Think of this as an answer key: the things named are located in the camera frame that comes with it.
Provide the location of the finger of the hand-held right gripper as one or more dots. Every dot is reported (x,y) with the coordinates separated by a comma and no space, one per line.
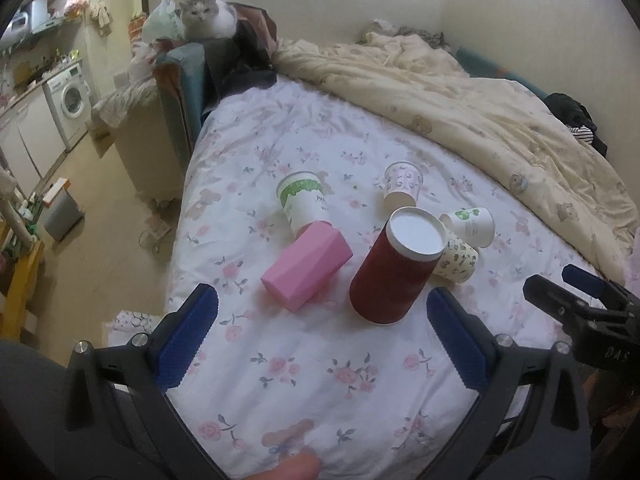
(550,299)
(586,280)

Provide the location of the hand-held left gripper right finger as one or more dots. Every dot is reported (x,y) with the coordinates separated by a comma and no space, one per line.
(457,340)

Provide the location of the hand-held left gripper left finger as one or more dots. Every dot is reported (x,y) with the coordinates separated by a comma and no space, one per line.
(186,340)

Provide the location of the white green-patterned paper cup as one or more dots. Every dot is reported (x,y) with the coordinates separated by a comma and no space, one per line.
(456,260)

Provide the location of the red paper cup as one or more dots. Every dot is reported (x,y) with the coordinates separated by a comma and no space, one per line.
(397,270)

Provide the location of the white green-leaf paper cup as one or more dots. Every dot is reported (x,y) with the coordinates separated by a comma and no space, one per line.
(470,225)

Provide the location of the pink plastic cup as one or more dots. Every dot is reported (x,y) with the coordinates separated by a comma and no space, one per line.
(306,271)

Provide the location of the small white pink-patterned cup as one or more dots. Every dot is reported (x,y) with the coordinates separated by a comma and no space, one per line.
(403,183)

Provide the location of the tall white green-print cup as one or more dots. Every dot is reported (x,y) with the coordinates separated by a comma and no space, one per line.
(302,202)

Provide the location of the person's left hand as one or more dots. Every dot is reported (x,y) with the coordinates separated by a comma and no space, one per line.
(287,469)

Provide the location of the patterned cloth on floor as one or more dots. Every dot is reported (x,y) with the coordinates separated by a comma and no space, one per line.
(132,321)

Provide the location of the floral bed sheet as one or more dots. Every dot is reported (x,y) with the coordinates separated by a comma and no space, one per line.
(280,360)

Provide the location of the black and striped clothing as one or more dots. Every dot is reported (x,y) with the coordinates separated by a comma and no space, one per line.
(575,120)

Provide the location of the yellow wooden stool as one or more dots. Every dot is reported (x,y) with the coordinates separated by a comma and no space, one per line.
(22,285)

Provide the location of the grey trash bin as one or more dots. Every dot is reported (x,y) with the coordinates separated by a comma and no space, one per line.
(62,215)

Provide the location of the beige duvet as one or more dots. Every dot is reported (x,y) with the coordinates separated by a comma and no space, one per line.
(450,105)

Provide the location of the teal mattress pad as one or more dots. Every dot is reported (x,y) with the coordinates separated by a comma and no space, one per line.
(500,70)

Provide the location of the teal armchair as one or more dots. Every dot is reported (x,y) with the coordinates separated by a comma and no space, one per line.
(182,85)

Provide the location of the white kitchen cabinet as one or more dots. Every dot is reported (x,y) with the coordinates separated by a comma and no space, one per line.
(25,135)

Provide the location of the white washing machine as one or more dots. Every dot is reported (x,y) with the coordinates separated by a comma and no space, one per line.
(70,100)

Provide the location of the dark clothes pile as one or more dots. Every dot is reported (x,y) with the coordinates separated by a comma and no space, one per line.
(245,55)

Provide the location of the grey crumpled cloth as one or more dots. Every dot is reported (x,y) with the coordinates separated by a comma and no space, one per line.
(415,35)

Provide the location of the white plastic bag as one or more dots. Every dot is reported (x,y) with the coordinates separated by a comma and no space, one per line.
(161,22)

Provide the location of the grey and white cat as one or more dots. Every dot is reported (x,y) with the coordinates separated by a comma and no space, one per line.
(207,17)

